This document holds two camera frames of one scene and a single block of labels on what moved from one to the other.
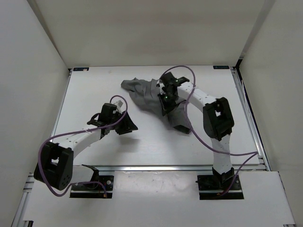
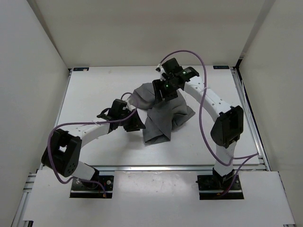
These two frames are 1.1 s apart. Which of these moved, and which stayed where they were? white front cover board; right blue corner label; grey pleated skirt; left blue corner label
Moved: grey pleated skirt
Stayed: right blue corner label; white front cover board; left blue corner label
